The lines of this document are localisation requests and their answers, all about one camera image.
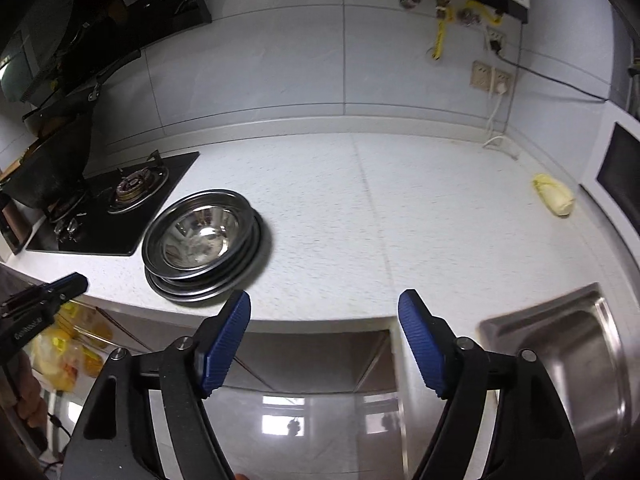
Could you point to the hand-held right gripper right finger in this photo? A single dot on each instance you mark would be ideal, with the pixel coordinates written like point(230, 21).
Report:
point(422, 340)

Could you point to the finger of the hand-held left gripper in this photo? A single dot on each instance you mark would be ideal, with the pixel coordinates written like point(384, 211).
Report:
point(60, 290)

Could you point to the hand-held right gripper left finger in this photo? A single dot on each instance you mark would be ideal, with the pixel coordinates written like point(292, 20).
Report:
point(227, 340)

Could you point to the large steel bowl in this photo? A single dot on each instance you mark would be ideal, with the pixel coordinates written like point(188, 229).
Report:
point(200, 197)

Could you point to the person's left hand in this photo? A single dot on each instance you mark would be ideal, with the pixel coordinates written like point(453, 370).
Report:
point(30, 390)

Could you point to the yellow plastic bags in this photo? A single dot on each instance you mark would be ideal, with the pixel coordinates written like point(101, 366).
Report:
point(75, 355)

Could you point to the black wok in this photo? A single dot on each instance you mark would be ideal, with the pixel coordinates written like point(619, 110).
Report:
point(50, 170)

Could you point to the black glass gas stove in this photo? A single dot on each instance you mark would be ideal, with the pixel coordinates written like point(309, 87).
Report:
point(145, 180)

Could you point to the steel kitchen sink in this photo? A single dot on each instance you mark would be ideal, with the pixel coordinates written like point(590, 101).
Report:
point(575, 360)

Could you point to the yellow cabbage piece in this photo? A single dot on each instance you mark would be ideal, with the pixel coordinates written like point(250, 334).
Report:
point(554, 195)

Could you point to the dark framed window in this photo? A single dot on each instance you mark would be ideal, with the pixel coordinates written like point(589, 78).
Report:
point(622, 175)

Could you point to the beige wall socket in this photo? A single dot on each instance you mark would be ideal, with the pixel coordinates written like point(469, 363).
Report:
point(487, 77)

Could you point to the small white wall socket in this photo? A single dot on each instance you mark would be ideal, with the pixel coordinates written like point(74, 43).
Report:
point(495, 40)

